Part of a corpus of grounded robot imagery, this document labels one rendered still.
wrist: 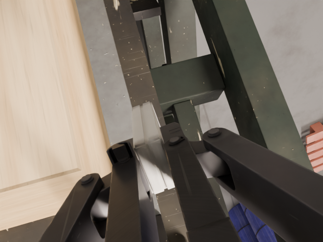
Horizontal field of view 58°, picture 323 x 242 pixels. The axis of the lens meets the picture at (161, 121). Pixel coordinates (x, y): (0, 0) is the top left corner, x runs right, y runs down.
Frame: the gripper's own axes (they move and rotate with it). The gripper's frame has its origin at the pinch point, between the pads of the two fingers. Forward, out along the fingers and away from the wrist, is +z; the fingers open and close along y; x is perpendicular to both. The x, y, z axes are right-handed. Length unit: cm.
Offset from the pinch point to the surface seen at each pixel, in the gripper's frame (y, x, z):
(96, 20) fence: -4.1, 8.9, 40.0
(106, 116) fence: -7.6, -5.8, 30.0
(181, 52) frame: 14, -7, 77
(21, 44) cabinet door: -18.7, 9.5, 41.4
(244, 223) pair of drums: 48, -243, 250
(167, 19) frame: 12, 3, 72
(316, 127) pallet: 133, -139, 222
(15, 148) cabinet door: -24.0, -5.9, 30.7
